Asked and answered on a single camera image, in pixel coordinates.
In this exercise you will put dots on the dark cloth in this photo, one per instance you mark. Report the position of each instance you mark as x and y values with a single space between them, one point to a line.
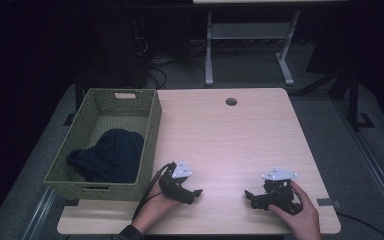
116 156

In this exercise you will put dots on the white metal stand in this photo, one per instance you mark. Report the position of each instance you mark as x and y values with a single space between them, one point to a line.
246 31

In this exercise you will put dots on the black metal stand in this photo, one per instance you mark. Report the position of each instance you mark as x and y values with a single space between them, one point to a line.
355 100

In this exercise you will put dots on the grey tape strip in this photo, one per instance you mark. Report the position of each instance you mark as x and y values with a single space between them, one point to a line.
328 202

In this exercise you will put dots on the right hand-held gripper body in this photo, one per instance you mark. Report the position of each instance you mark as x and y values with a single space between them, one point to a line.
280 190

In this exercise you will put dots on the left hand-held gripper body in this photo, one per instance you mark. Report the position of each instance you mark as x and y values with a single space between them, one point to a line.
175 181

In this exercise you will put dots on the black floor bracket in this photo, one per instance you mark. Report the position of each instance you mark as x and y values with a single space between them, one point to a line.
69 120

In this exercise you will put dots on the person's left hand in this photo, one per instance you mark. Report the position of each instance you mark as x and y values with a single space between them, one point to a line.
155 206

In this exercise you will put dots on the metal floor rail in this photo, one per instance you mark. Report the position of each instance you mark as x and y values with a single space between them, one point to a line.
40 213
373 166

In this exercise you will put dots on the green woven basket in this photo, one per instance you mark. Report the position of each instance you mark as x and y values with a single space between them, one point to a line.
80 140

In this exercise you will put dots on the person's right hand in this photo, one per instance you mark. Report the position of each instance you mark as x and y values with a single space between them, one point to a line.
305 216

